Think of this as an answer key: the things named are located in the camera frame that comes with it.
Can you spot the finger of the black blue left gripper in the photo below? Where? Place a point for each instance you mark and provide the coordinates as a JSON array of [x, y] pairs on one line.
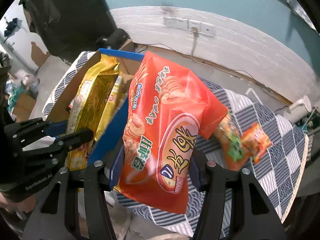
[[65, 142], [34, 129]]

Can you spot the white electric kettle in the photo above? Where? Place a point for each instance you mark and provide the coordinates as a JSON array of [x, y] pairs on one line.
[[298, 109]]

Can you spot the cardboard box with blue rim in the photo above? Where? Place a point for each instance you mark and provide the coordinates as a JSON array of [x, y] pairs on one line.
[[59, 104]]

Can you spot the long yellow cracker pack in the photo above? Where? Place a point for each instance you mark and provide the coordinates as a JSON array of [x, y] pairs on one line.
[[110, 107]]

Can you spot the red prawn cracker bag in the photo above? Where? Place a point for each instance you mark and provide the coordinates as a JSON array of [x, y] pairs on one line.
[[169, 107]]

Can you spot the blue white patterned tablecloth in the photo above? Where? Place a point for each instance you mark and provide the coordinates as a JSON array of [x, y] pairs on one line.
[[278, 172]]

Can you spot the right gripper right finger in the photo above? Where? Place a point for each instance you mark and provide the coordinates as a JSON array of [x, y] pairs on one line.
[[252, 214]]

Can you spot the orange green snack bag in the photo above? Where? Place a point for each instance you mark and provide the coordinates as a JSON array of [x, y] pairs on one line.
[[235, 153]]

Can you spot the white wall socket strip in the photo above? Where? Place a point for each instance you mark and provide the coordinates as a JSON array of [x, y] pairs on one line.
[[189, 25]]

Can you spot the small orange snack bag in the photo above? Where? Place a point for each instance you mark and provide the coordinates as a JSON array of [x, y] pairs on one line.
[[255, 142]]

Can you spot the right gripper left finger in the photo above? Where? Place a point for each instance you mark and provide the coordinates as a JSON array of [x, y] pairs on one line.
[[74, 204]]

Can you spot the long gold chip pack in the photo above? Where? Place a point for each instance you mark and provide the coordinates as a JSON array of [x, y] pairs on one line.
[[91, 97]]

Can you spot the black speaker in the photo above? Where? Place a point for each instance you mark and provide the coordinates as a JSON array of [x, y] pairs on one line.
[[115, 41]]

